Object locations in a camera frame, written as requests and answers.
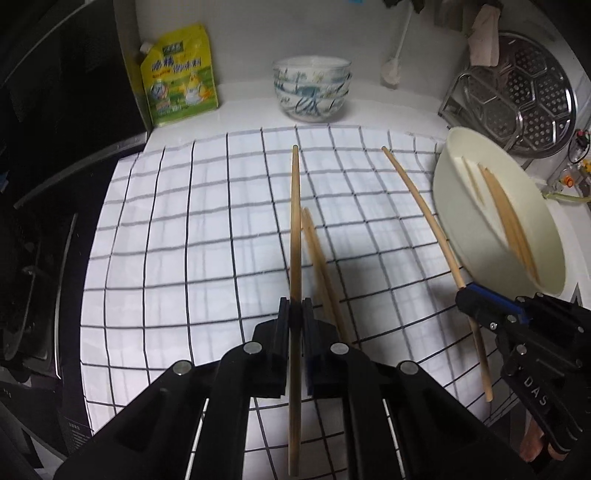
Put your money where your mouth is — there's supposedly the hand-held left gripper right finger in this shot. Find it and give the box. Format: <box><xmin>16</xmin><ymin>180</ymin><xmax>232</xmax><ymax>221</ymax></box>
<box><xmin>302</xmin><ymin>298</ymin><xmax>536</xmax><ymax>480</ymax></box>

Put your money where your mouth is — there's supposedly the pink rag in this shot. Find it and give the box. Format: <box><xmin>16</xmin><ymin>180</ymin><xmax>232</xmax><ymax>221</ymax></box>
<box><xmin>467</xmin><ymin>4</ymin><xmax>502</xmax><ymax>66</ymax></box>

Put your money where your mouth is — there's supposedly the yellow green seasoning pouch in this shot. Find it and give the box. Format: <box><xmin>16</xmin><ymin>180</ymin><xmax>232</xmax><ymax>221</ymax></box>
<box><xmin>137</xmin><ymin>24</ymin><xmax>221</xmax><ymax>128</ymax></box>

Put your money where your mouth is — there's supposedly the floral ceramic bowl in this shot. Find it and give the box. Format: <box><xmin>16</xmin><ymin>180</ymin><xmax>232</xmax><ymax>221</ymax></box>
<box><xmin>275</xmin><ymin>85</ymin><xmax>349</xmax><ymax>123</ymax></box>
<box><xmin>272</xmin><ymin>71</ymin><xmax>353</xmax><ymax>101</ymax></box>
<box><xmin>271</xmin><ymin>56</ymin><xmax>351</xmax><ymax>86</ymax></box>

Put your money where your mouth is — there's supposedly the pale green tube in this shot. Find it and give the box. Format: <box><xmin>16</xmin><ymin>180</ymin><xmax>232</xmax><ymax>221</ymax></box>
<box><xmin>544</xmin><ymin>192</ymin><xmax>591</xmax><ymax>205</ymax></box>

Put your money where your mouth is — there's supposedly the white black grid cloth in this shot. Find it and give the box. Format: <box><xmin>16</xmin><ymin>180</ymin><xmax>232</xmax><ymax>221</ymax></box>
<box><xmin>79</xmin><ymin>126</ymin><xmax>509</xmax><ymax>455</ymax></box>

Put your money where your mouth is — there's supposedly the white handled brush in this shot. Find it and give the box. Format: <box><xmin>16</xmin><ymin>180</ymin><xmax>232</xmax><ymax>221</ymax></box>
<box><xmin>381</xmin><ymin>9</ymin><xmax>416</xmax><ymax>88</ymax></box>

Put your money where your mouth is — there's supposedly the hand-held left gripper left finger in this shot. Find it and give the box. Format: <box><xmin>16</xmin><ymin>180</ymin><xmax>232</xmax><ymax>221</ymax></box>
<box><xmin>55</xmin><ymin>298</ymin><xmax>292</xmax><ymax>480</ymax></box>

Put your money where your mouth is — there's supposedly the metal wire rack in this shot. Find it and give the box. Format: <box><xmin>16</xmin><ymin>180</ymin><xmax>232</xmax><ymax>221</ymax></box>
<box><xmin>438</xmin><ymin>65</ymin><xmax>491</xmax><ymax>131</ymax></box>

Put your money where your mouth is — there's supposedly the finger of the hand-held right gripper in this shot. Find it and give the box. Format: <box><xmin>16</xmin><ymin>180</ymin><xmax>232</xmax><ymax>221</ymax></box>
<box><xmin>466</xmin><ymin>284</ymin><xmax>528</xmax><ymax>320</ymax></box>
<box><xmin>455</xmin><ymin>289</ymin><xmax>523</xmax><ymax>334</ymax></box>

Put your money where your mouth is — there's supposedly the person's right hand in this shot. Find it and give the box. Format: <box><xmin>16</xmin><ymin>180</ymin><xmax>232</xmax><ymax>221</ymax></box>
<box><xmin>519</xmin><ymin>410</ymin><xmax>561</xmax><ymax>463</ymax></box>

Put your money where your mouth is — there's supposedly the round metal steamer plate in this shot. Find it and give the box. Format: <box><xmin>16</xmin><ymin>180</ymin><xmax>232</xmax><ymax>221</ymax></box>
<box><xmin>466</xmin><ymin>31</ymin><xmax>578</xmax><ymax>158</ymax></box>

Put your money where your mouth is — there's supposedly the cream plastic basin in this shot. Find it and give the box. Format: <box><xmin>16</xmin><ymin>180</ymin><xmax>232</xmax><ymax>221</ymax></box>
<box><xmin>432</xmin><ymin>127</ymin><xmax>567</xmax><ymax>296</ymax></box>

